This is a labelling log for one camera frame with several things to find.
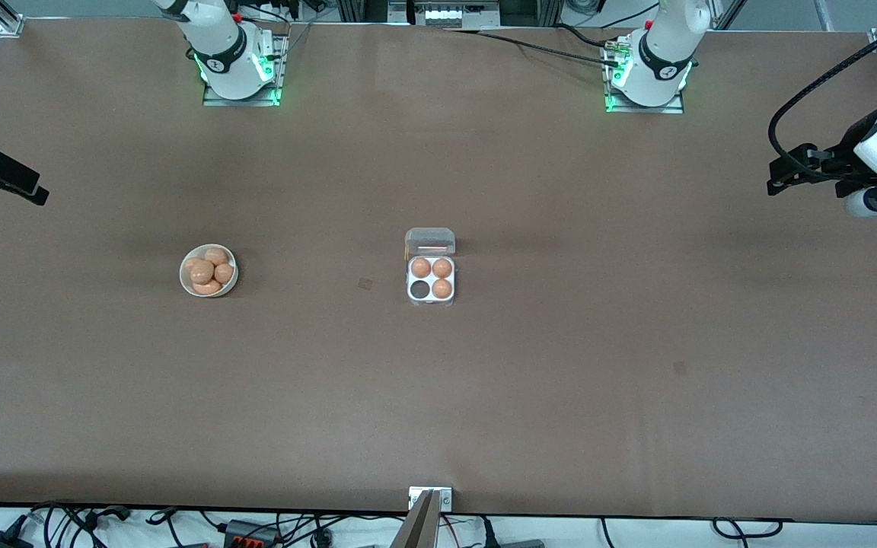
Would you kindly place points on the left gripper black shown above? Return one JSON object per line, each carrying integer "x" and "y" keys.
{"x": 839, "y": 162}

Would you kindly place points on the clear plastic egg carton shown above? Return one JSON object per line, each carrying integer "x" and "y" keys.
{"x": 431, "y": 240}

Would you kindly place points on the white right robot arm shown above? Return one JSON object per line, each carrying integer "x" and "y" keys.
{"x": 218, "y": 38}

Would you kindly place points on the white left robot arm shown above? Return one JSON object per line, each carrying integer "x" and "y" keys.
{"x": 663, "y": 53}

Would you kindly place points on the black box with orange clips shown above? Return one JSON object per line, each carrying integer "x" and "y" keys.
{"x": 250, "y": 534}

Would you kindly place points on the white round bowl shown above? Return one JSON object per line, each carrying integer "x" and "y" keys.
{"x": 231, "y": 283}

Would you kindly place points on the black power adapter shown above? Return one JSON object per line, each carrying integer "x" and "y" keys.
{"x": 1, "y": 540}

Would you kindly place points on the white power strip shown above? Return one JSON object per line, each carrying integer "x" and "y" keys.
{"x": 443, "y": 14}

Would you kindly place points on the black plug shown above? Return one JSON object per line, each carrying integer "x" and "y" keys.
{"x": 489, "y": 534}

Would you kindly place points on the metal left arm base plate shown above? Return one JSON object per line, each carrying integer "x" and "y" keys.
{"x": 676, "y": 106}

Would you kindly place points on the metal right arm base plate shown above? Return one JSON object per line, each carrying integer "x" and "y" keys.
{"x": 275, "y": 68}

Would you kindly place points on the aluminium frame rack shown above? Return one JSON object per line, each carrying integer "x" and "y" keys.
{"x": 400, "y": 11}

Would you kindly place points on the silver table edge bracket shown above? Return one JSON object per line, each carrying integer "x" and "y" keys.
{"x": 444, "y": 498}

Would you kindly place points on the brown camera mount beam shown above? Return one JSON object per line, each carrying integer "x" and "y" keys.
{"x": 417, "y": 529}

